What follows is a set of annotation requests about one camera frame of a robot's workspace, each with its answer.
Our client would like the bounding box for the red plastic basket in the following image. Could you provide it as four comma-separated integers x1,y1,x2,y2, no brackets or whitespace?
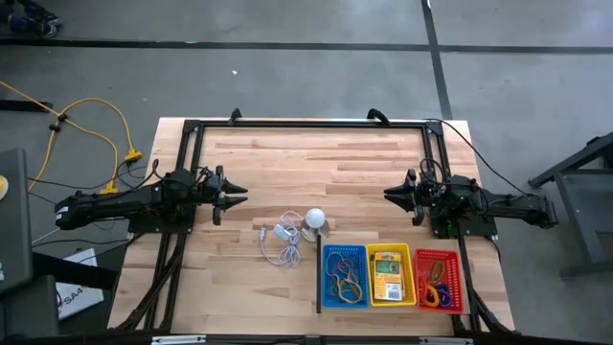
413,247,466,315

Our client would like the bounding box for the red rubber band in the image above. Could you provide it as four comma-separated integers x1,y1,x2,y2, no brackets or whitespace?
332,258,355,282

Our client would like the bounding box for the black flat strap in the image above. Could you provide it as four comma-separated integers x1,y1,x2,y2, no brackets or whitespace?
31,251,120,292

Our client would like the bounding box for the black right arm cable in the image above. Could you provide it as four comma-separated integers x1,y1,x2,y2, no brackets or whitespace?
419,117,533,193

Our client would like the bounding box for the orange plastic ring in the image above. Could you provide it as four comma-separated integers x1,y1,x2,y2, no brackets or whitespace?
422,284,442,309

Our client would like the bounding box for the white floor cable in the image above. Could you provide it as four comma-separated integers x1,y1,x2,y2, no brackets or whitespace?
31,217,131,245

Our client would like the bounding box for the black flat floor bar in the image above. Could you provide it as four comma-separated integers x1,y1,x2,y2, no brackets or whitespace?
0,99,55,114

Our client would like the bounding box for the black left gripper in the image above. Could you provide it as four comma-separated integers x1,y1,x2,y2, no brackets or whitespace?
191,165,249,215

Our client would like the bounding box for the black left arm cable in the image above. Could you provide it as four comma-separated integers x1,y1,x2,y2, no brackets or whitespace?
114,157,167,192

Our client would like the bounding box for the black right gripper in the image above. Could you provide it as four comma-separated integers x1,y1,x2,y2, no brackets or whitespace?
382,167,444,217

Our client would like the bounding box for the silver metal bracket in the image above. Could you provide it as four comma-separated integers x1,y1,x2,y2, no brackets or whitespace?
150,334,208,345
419,336,474,345

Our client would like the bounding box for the white light bulb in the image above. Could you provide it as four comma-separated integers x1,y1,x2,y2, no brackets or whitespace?
306,207,328,229

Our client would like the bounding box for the yellow plastic basket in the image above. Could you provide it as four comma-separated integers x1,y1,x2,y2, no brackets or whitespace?
366,241,418,308

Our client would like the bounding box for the white printed box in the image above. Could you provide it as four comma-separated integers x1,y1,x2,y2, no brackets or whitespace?
54,247,105,321

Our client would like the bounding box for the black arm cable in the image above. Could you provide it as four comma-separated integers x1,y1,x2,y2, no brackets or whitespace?
419,117,533,193
114,157,167,192

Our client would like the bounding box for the dark grey block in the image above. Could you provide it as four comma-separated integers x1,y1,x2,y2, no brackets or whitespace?
0,274,61,339

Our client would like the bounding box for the purple plastic ring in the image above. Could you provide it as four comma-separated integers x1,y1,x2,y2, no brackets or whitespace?
436,283,454,309

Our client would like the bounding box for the blue plastic basket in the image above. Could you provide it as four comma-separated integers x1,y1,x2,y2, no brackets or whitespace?
321,243,370,309

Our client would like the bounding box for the yellow extension cable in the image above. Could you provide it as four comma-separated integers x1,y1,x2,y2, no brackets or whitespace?
0,80,144,196

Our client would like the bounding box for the green plastic ring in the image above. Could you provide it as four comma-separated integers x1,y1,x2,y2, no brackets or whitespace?
429,260,447,285

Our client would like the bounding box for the dark grey case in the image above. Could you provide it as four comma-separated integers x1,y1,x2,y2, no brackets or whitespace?
0,147,34,294

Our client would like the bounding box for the brown rubber band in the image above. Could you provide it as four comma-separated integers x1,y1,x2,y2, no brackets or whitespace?
326,275,349,298

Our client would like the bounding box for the black metal cart frame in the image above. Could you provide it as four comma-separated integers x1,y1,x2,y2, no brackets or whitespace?
528,129,613,280

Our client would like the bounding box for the white power cord with switch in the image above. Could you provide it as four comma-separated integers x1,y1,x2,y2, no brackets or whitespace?
259,209,307,267

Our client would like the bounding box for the black metal table frame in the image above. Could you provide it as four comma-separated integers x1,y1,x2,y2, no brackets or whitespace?
107,117,518,336

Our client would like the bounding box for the large tan rubber band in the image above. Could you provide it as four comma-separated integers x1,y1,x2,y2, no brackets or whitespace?
327,253,364,305

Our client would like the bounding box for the green rubber band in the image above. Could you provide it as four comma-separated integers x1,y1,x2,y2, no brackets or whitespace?
342,270,364,296

